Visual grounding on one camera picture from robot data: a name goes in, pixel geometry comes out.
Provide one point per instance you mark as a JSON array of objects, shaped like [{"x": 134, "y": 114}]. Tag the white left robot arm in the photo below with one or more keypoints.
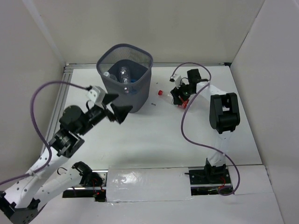
[{"x": 23, "y": 201}]

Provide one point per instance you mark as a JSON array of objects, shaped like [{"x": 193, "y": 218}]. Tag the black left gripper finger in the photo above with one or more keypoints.
[
  {"x": 121, "y": 112},
  {"x": 108, "y": 98}
]

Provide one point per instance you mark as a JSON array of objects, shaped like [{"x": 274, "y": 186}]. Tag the silver reflective tape sheet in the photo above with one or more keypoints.
[{"x": 148, "y": 185}]

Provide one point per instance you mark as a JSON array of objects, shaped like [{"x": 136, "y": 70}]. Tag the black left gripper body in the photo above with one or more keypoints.
[{"x": 108, "y": 112}]

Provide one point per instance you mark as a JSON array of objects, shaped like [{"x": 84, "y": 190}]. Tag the grey mesh waste bin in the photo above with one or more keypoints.
[{"x": 140, "y": 63}]

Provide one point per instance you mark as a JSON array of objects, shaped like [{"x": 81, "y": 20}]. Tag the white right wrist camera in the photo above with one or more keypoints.
[{"x": 177, "y": 80}]

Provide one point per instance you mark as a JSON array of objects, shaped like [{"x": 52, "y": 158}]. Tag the aluminium frame rail left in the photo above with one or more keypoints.
[{"x": 57, "y": 111}]

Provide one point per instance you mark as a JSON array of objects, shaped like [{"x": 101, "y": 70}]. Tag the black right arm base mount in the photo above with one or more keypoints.
[{"x": 209, "y": 176}]

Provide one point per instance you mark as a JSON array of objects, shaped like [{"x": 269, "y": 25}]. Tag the clear bottle blue-white cap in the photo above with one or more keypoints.
[{"x": 124, "y": 74}]

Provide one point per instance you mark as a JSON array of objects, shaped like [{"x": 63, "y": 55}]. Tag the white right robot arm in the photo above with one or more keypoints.
[{"x": 224, "y": 116}]

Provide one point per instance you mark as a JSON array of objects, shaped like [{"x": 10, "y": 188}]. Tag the green blue label bottle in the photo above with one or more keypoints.
[{"x": 111, "y": 76}]

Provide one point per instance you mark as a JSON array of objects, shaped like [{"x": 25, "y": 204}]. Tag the aluminium frame rail back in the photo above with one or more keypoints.
[{"x": 93, "y": 66}]

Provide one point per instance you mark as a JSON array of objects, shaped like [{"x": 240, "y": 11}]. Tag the red label red cap bottle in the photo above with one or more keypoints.
[{"x": 167, "y": 97}]

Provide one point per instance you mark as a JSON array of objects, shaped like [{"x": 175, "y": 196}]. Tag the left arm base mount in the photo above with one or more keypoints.
[{"x": 92, "y": 184}]

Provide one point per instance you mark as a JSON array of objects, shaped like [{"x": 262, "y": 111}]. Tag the aluminium frame rail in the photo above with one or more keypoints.
[
  {"x": 57, "y": 111},
  {"x": 93, "y": 66}
]

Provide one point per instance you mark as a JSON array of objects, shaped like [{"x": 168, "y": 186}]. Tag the blue label blue cap bottle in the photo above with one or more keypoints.
[{"x": 133, "y": 87}]

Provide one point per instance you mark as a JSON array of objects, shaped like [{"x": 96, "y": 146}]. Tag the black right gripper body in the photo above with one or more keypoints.
[{"x": 184, "y": 91}]

